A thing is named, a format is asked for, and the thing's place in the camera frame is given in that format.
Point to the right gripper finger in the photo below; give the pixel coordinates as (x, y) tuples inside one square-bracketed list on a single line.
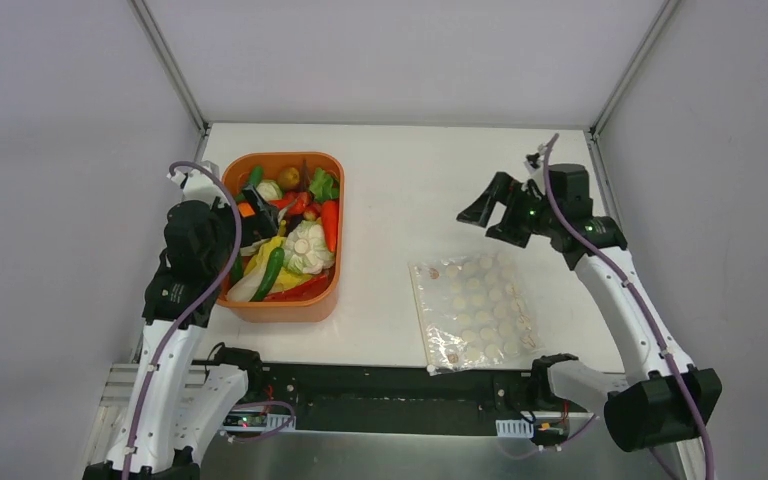
[(479, 212), (517, 223)]

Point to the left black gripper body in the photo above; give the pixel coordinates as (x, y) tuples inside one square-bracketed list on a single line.
[(259, 216)]

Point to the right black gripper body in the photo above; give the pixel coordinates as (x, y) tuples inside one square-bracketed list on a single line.
[(508, 209)]

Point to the brown potato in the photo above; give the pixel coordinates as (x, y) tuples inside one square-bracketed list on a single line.
[(289, 179)]

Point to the clear dotted zip bag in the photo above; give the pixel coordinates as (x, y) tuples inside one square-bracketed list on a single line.
[(473, 313)]

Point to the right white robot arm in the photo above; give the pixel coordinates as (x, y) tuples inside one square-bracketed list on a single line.
[(662, 397)]

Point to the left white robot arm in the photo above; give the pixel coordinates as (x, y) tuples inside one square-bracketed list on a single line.
[(160, 438)]

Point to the yellow pepper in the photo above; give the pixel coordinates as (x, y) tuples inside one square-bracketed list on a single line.
[(259, 265)]

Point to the green chili pepper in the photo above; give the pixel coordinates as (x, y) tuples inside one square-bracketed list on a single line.
[(268, 275)]

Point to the red chili pepper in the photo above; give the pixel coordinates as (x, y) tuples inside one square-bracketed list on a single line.
[(293, 203)]

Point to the orange plastic tub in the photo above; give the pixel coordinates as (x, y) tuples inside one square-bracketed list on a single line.
[(304, 308)]

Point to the orange carrot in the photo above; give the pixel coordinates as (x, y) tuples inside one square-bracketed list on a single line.
[(330, 222)]

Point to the green lettuce leaf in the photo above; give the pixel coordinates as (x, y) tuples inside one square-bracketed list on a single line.
[(324, 186)]

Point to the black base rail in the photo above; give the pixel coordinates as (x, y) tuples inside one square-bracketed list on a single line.
[(390, 400)]

